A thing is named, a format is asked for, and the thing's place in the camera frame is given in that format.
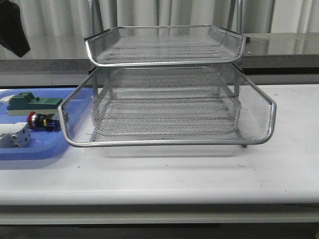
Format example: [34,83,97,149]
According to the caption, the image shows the blue plastic tray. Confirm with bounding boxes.
[0,88,75,160]

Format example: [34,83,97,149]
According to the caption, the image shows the red emergency stop button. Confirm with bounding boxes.
[27,112,61,131]

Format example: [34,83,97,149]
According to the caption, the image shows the grey stone counter ledge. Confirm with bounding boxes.
[0,32,319,88]

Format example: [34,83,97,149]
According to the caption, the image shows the silver mesh tray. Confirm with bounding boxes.
[85,25,247,67]
[58,64,276,147]

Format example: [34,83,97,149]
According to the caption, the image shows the green and beige switch block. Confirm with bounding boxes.
[7,92,63,116]

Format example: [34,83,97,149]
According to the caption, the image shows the white curtain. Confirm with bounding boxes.
[17,0,319,37]

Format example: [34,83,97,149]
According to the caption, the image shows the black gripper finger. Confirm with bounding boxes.
[0,0,30,57]

